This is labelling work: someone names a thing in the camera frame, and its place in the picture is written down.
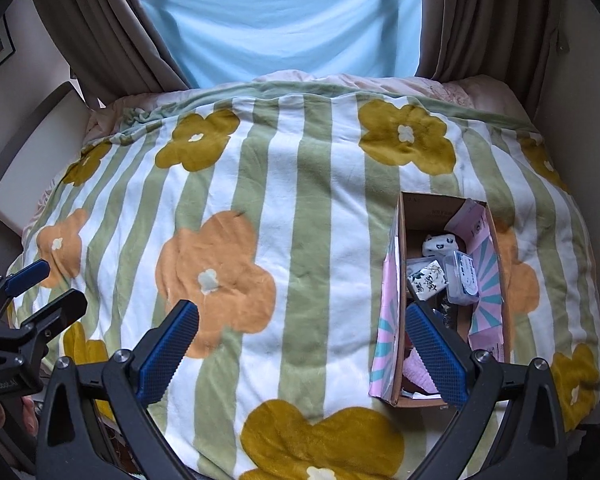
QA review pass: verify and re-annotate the white blue floss box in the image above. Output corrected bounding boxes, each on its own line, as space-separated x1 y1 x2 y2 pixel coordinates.
443 250 479 306

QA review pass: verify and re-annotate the left hand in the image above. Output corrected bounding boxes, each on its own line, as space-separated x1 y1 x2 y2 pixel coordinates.
0 394 41 438

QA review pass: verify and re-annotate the floral striped blanket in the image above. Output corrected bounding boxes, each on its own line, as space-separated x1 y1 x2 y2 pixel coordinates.
9 81 600 479

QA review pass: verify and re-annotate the white black spotted plush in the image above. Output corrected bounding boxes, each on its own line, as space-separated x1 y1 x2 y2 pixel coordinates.
422 233 460 257

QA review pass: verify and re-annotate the brown curtain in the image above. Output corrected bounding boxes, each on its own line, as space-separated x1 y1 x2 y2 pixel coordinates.
416 0 564 115
33 0 188 104

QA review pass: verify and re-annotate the light blue curtain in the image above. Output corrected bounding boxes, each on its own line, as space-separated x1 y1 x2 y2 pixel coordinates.
140 0 422 88

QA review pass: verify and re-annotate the brown curtain left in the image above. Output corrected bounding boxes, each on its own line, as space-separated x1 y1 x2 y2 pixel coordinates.
33 0 188 104

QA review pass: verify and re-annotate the brown curtain right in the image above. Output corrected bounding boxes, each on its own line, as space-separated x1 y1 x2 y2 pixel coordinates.
416 0 564 115

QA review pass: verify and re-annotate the cardboard box pink lining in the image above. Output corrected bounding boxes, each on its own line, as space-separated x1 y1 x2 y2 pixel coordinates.
370 192 510 408

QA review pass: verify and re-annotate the black garbage bag roll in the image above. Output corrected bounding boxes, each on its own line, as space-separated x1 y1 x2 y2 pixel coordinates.
432 298 460 333

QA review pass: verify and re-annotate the white headboard panel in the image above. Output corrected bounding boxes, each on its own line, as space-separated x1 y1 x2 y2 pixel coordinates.
0 82 91 236

